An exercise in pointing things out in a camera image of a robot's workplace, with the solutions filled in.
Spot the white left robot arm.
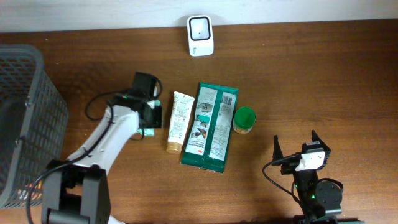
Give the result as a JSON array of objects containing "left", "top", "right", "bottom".
[{"left": 37, "top": 72, "right": 163, "bottom": 223}]

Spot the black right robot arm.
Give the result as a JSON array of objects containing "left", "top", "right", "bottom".
[{"left": 263, "top": 131, "right": 362, "bottom": 223}]

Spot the white barcode scanner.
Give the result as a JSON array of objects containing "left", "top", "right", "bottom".
[{"left": 187, "top": 15, "right": 214, "bottom": 57}]

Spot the black camera cable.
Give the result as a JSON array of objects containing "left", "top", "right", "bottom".
[{"left": 262, "top": 154, "right": 304, "bottom": 206}]

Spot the teal small packet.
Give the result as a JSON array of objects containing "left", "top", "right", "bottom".
[{"left": 140, "top": 100, "right": 161, "bottom": 137}]

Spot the grey plastic mesh basket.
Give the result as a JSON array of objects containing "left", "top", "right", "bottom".
[{"left": 1, "top": 44, "right": 69, "bottom": 209}]

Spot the green wipes packet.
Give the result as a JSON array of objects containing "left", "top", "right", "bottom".
[{"left": 181, "top": 83, "right": 239, "bottom": 173}]

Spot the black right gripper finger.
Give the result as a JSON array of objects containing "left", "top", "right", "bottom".
[
  {"left": 311, "top": 130, "right": 331, "bottom": 156},
  {"left": 272, "top": 135, "right": 284, "bottom": 166}
]

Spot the white cream tube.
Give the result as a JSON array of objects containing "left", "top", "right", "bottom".
[{"left": 166, "top": 91, "right": 195, "bottom": 154}]

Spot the green lid glass jar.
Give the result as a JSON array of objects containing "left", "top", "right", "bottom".
[{"left": 233, "top": 106, "right": 256, "bottom": 134}]

